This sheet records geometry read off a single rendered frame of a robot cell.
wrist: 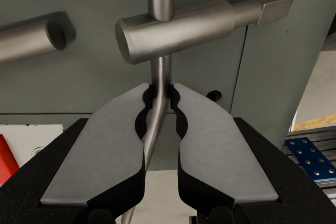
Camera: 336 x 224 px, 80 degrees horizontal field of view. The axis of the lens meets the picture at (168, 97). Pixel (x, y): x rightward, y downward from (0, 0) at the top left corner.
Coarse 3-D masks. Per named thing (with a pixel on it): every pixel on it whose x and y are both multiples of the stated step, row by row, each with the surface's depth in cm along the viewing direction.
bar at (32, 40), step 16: (0, 32) 14; (16, 32) 13; (32, 32) 13; (48, 32) 13; (0, 48) 13; (16, 48) 13; (32, 48) 13; (48, 48) 14; (64, 48) 15; (0, 64) 14
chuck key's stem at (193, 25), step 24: (216, 0) 11; (264, 0) 12; (288, 0) 13; (120, 24) 9; (144, 24) 9; (168, 24) 9; (192, 24) 10; (216, 24) 10; (240, 24) 12; (120, 48) 10; (144, 48) 9; (168, 48) 10
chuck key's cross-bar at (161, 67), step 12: (156, 0) 9; (168, 0) 9; (156, 12) 9; (168, 12) 9; (156, 60) 11; (168, 60) 11; (156, 72) 11; (168, 72) 12; (156, 84) 12; (168, 84) 12; (156, 96) 13; (168, 96) 13; (156, 108) 13; (156, 120) 14; (156, 132) 15; (144, 144) 16
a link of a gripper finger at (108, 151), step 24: (120, 96) 10; (144, 96) 11; (96, 120) 9; (120, 120) 9; (144, 120) 10; (96, 144) 7; (120, 144) 7; (72, 168) 6; (96, 168) 6; (120, 168) 6; (144, 168) 7; (48, 192) 6; (72, 192) 6; (96, 192) 6; (120, 192) 6; (144, 192) 7
